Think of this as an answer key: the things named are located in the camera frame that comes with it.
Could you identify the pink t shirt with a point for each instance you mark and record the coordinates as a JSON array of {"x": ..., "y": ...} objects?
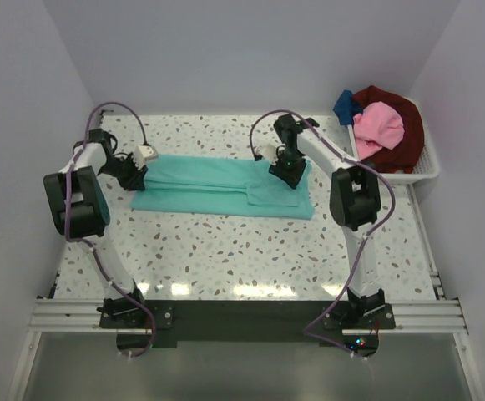
[{"x": 378, "y": 127}]

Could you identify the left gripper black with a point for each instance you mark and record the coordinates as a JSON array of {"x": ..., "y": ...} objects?
[{"x": 135, "y": 181}]

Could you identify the white plastic laundry basket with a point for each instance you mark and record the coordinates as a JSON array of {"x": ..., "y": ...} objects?
[{"x": 425, "y": 167}]

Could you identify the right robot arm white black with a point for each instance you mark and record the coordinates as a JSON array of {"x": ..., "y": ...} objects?
[{"x": 355, "y": 202}]

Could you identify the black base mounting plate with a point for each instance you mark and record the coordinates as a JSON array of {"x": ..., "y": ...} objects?
[{"x": 282, "y": 333}]

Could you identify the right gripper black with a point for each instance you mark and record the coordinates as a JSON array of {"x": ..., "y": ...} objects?
[{"x": 291, "y": 177}]

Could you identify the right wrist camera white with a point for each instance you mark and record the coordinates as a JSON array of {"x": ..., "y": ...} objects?
[{"x": 267, "y": 152}]

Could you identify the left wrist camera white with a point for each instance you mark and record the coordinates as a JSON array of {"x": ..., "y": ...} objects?
[{"x": 143, "y": 154}]

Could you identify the blue t shirt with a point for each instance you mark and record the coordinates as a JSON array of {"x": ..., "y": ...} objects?
[{"x": 346, "y": 108}]

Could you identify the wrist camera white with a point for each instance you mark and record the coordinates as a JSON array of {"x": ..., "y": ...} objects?
[
  {"x": 267, "y": 152},
  {"x": 143, "y": 154}
]

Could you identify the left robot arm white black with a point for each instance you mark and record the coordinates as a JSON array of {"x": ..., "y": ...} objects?
[{"x": 81, "y": 214}]

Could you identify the teal t shirt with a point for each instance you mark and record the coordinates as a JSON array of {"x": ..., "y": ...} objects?
[{"x": 220, "y": 186}]

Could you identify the dark red t shirt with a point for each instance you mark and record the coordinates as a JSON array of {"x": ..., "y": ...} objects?
[{"x": 406, "y": 155}]

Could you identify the aluminium frame rail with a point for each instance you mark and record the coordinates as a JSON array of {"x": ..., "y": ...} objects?
[{"x": 440, "y": 316}]

